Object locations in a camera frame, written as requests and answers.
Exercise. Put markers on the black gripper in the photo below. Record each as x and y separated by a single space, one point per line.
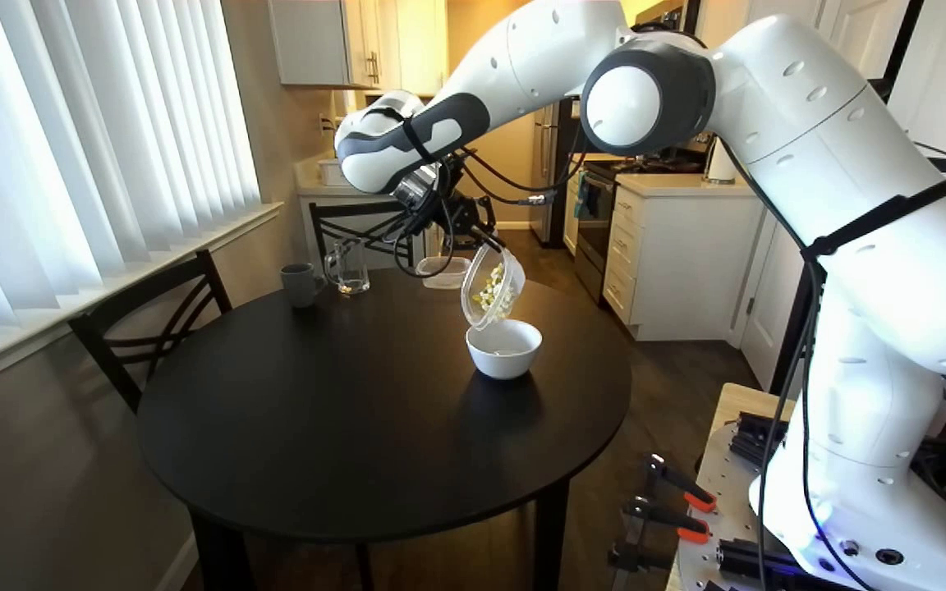
424 199

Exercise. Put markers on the clear plastic container with contents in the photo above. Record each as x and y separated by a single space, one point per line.
490 287

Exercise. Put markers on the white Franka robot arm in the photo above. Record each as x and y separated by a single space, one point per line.
823 218

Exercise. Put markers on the white ceramic bowl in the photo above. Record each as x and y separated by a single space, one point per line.
505 348

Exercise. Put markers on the black metal chair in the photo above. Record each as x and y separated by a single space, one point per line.
359 224

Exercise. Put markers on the clear glass mug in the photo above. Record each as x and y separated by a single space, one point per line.
350 266

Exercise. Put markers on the steel kitchen stove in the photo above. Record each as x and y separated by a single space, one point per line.
592 224

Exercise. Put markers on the dark grey cup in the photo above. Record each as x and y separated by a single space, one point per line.
301 283

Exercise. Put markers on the white kitchen cabinet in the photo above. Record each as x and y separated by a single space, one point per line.
679 257

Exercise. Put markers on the black chair back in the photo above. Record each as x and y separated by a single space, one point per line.
149 317

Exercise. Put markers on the black blocks on board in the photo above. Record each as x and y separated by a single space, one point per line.
761 435

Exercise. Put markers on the light robot mounting board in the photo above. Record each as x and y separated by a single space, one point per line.
713 495

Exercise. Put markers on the white vertical window blinds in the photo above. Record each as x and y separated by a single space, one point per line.
80 141

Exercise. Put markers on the white wall cabinets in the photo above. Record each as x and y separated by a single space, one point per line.
359 44

